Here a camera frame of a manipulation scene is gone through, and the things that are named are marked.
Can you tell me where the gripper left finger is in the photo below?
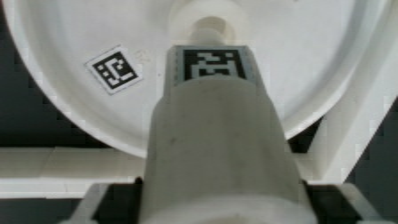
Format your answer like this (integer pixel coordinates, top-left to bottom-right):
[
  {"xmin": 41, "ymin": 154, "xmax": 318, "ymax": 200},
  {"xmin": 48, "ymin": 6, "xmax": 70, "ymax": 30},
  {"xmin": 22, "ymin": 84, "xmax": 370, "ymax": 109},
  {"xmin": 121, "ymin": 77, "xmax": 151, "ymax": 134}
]
[{"xmin": 59, "ymin": 178, "xmax": 144, "ymax": 224}]

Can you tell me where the white round table top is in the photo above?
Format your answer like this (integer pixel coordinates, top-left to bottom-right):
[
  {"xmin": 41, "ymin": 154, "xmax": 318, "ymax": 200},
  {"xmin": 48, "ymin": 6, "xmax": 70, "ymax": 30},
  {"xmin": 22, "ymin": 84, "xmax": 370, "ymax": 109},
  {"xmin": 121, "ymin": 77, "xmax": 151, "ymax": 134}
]
[{"xmin": 2, "ymin": 0, "xmax": 398, "ymax": 156}]

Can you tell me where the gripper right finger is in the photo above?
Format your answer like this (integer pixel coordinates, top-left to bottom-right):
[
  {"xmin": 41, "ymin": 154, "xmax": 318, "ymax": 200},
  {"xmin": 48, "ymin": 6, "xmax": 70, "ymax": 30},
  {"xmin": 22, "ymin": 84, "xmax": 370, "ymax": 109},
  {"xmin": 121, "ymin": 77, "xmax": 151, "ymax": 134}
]
[{"xmin": 304, "ymin": 182, "xmax": 386, "ymax": 224}]

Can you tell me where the white U-shaped fence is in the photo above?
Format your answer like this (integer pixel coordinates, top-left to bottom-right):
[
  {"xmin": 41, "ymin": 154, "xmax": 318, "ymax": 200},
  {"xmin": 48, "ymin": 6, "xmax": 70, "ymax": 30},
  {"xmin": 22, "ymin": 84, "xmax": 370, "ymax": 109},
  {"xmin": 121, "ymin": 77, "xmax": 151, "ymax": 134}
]
[{"xmin": 0, "ymin": 59, "xmax": 398, "ymax": 199}]

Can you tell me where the white cylindrical table leg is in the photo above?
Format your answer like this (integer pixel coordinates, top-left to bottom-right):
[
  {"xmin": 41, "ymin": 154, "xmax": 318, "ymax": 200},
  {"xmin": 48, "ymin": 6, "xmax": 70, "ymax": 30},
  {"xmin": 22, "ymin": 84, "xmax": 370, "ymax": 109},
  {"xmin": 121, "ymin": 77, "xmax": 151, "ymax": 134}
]
[{"xmin": 139, "ymin": 17, "xmax": 318, "ymax": 224}]

